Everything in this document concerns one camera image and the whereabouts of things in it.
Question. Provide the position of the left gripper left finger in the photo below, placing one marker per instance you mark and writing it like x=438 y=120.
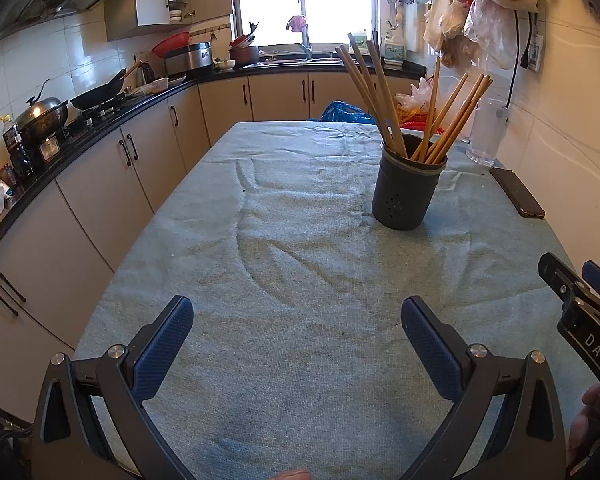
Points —
x=67 y=438

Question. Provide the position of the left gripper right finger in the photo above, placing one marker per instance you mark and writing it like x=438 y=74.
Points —
x=527 y=440

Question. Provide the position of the beige lower kitchen cabinets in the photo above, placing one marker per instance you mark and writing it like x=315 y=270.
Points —
x=130 y=179

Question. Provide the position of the kitchen faucet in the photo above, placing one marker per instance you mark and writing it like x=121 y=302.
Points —
x=306 y=42

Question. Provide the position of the right hand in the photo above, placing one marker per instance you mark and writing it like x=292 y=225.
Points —
x=581 y=424

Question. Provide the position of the left hand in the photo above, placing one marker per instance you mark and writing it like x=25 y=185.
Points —
x=297 y=474

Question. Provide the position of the dark phone on table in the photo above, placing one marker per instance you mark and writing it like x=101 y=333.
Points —
x=518 y=194

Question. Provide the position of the clear glass cup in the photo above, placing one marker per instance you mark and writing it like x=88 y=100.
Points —
x=487 y=131

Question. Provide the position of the black chopstick holder cup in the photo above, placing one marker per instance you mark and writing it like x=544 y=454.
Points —
x=404 y=190

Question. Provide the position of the chopstick in cup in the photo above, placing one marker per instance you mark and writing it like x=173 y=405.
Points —
x=462 y=117

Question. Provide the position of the red stool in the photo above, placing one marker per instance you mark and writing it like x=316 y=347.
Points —
x=420 y=125

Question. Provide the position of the teal towel table cover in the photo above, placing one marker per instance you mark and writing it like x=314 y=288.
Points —
x=480 y=275

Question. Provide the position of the blue plastic bag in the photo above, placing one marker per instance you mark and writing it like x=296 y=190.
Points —
x=345 y=113

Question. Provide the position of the hanging plastic bags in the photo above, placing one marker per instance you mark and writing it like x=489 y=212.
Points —
x=466 y=32

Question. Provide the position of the soy sauce bottle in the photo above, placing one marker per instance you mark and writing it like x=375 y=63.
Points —
x=17 y=154

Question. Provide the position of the steel pot with lid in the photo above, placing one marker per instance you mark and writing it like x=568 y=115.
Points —
x=43 y=117

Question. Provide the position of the black wok pan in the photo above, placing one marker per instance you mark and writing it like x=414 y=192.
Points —
x=104 y=92

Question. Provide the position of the dark red pot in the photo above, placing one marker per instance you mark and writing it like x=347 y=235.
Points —
x=244 y=51

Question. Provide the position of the silver rice cooker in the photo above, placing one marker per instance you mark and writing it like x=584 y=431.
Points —
x=188 y=59

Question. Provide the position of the red basin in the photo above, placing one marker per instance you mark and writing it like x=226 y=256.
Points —
x=174 y=42

